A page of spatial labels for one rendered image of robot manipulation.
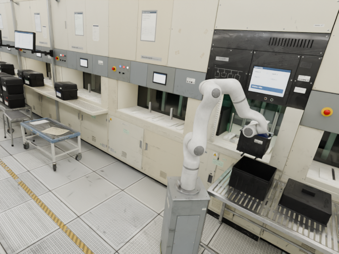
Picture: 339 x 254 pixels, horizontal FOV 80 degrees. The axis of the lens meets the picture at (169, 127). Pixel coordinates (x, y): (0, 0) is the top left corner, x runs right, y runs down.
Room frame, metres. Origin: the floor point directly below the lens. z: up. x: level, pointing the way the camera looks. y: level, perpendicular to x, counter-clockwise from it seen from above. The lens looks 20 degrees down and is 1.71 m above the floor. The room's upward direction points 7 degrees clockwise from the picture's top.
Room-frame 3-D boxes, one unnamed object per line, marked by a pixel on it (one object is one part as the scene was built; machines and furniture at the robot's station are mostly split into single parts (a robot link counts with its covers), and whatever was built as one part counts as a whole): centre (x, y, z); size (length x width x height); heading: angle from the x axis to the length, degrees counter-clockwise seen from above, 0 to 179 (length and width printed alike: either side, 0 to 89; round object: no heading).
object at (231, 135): (2.12, -0.75, 0.89); 0.22 x 0.21 x 0.04; 146
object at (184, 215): (1.31, -0.19, 0.38); 0.28 x 0.28 x 0.76; 11
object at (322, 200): (1.25, -1.05, 0.83); 0.29 x 0.29 x 0.13; 55
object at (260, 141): (1.59, -0.73, 1.11); 0.24 x 0.20 x 0.32; 55
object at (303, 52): (2.17, -0.90, 0.98); 0.95 x 0.88 x 1.95; 146
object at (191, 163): (1.34, -0.18, 1.07); 0.19 x 0.12 x 0.24; 12
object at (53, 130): (2.68, 1.64, 0.47); 0.31 x 0.23 x 0.02; 78
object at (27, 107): (3.76, 3.16, 0.24); 0.94 x 0.53 x 0.48; 56
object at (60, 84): (3.30, 1.78, 0.93); 0.30 x 0.28 x 0.26; 53
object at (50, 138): (2.80, 1.78, 0.24); 0.97 x 0.52 x 0.48; 59
